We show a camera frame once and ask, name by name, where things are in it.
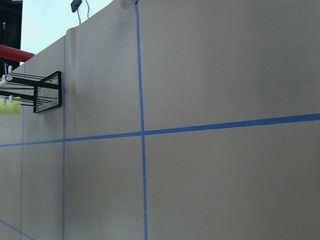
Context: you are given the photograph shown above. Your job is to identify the yellow cup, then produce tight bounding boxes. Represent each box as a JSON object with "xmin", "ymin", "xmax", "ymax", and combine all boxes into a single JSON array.
[{"xmin": 0, "ymin": 97, "xmax": 22, "ymax": 116}]

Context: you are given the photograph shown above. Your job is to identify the red bottle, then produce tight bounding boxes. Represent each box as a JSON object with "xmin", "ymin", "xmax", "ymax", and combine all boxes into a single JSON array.
[{"xmin": 0, "ymin": 44, "xmax": 35, "ymax": 62}]

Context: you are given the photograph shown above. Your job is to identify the black wire cup rack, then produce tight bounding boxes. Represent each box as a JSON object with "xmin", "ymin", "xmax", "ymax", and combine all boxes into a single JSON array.
[{"xmin": 0, "ymin": 71, "xmax": 63, "ymax": 114}]

